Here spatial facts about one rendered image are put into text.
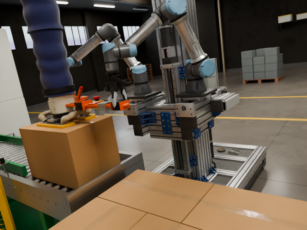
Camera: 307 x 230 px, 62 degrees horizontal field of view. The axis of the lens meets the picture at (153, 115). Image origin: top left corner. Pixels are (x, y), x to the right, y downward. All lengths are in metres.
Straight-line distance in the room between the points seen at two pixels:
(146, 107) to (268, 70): 7.04
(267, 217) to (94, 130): 1.15
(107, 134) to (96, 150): 0.15
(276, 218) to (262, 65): 7.71
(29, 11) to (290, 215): 1.85
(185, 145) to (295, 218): 1.05
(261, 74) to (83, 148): 7.66
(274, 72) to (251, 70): 0.71
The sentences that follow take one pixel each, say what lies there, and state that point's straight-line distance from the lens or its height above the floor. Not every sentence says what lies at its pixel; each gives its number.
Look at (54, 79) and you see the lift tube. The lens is 1.88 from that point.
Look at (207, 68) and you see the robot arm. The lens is 1.66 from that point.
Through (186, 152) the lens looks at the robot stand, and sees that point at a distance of 2.14.
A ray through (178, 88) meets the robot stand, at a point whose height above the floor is 1.06.
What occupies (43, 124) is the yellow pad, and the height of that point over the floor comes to 0.97.
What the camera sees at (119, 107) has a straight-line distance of 1.47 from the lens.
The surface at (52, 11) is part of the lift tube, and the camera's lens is 1.93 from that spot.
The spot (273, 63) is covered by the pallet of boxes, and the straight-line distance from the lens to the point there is 8.76.
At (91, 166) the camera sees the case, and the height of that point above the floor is 0.67.
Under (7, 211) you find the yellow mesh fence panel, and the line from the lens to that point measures 2.36.
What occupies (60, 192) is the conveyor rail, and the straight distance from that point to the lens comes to 1.76.
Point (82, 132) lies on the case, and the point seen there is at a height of 0.91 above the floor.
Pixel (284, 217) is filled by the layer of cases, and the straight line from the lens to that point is 1.37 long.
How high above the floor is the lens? 1.33
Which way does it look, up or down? 13 degrees down
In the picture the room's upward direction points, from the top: 9 degrees counter-clockwise
